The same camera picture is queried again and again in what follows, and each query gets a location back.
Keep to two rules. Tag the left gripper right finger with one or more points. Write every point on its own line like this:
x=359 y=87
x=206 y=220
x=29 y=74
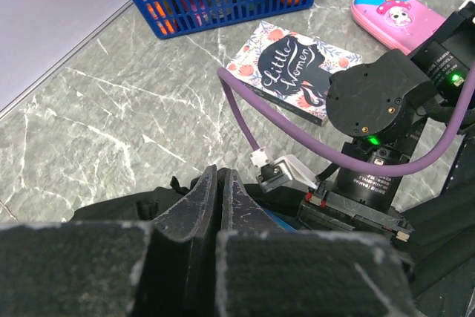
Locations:
x=265 y=270

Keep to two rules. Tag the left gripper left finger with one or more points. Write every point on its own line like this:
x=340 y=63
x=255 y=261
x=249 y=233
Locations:
x=164 y=267

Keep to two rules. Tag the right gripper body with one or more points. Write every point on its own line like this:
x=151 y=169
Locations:
x=376 y=105

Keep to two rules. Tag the Little Women paperback book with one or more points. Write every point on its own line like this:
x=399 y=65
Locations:
x=290 y=70

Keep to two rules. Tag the pink pencil case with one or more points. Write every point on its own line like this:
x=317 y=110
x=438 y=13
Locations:
x=397 y=24

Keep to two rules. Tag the black backpack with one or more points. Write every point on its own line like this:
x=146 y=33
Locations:
x=442 y=246

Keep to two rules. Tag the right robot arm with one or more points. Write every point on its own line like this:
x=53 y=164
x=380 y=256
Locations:
x=445 y=58

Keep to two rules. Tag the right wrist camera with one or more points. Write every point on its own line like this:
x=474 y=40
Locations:
x=274 y=173

